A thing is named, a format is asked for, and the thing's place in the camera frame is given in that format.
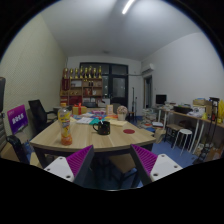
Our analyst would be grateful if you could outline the wooden trophy shelf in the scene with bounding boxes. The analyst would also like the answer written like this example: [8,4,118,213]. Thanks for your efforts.
[60,66,103,107]

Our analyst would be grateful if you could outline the black framed door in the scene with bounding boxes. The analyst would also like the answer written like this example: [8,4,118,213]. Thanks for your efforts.
[80,62,128,106]

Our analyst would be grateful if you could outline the red round coaster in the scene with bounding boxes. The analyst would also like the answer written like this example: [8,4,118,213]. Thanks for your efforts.
[123,129,135,134]

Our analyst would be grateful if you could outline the black office chair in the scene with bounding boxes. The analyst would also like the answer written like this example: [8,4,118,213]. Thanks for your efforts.
[29,100,57,133]

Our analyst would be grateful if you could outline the orange card box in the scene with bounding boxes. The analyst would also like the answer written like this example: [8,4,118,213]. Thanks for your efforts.
[106,105,113,115]

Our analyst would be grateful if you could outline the black computer monitor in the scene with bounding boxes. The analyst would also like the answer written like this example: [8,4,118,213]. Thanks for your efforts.
[156,94,167,105]

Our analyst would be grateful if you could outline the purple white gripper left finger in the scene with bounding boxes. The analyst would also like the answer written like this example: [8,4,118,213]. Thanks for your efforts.
[45,145,94,186]

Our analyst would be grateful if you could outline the wooden table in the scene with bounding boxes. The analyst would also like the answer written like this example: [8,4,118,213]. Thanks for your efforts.
[31,121,156,168]

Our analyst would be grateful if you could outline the black mug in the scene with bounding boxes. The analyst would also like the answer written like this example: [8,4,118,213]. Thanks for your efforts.
[93,121,110,135]

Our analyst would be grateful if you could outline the long side desk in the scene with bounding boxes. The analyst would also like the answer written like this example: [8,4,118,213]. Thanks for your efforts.
[158,108,224,153]

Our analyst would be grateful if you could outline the purple sign board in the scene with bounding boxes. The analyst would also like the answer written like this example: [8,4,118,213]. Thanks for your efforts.
[7,105,28,134]

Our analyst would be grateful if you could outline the yellow gift box red ribbon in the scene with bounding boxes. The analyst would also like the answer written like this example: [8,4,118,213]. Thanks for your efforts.
[72,103,87,115]

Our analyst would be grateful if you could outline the flower bouquet in pot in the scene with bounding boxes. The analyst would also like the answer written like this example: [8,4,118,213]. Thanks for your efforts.
[117,106,128,121]

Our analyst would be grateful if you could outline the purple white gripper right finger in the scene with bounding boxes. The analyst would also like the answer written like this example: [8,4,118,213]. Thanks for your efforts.
[130,144,182,185]

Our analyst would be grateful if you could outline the ceiling tube light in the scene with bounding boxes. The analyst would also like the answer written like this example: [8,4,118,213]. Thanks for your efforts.
[122,0,135,15]

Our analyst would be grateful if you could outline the white round stool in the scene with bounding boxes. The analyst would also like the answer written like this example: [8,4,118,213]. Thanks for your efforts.
[172,129,193,151]

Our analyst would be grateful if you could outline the white air conditioner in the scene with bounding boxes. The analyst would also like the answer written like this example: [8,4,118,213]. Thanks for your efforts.
[141,63,155,75]

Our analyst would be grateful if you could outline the wooden brown stool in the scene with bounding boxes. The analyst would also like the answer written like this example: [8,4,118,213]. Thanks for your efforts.
[164,124,182,145]

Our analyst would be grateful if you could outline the orange drink plastic bottle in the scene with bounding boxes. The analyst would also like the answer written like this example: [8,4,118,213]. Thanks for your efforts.
[58,103,72,145]

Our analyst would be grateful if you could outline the black tripod stand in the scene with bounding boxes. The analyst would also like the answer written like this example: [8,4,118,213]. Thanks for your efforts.
[195,97,220,164]

